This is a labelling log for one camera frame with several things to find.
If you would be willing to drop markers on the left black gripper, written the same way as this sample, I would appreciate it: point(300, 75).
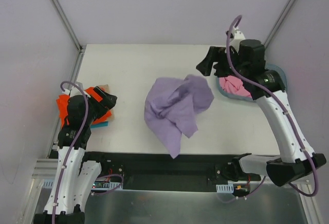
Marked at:
point(102, 102)

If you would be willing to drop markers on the aluminium rail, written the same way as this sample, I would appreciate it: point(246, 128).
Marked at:
point(45, 169)

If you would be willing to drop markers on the left aluminium frame post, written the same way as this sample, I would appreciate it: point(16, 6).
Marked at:
point(59, 10)

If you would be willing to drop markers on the purple t shirt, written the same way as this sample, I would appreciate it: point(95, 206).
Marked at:
point(171, 107)

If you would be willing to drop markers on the aluminium frame post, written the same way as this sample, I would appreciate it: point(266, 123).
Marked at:
point(59, 10)
point(279, 21)

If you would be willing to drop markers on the right aluminium frame post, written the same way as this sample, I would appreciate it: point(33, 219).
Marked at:
point(279, 21)

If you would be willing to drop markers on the right white cable duct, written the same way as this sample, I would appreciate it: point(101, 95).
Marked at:
point(225, 188)

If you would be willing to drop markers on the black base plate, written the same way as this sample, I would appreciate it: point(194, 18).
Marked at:
point(161, 172)

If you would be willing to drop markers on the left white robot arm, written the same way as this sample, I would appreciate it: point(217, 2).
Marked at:
point(79, 109)

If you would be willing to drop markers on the pink t shirt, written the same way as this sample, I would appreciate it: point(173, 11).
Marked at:
point(234, 85)

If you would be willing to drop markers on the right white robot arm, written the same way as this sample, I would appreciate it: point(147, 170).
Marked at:
point(297, 158)

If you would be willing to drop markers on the orange folded t shirt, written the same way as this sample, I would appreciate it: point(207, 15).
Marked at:
point(62, 103)

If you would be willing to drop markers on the teal folded t shirt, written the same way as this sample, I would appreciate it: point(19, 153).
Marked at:
point(99, 125)

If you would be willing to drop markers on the blue plastic basket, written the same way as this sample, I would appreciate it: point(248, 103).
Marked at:
point(269, 67)

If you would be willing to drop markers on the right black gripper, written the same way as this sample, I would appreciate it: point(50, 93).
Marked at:
point(219, 61)

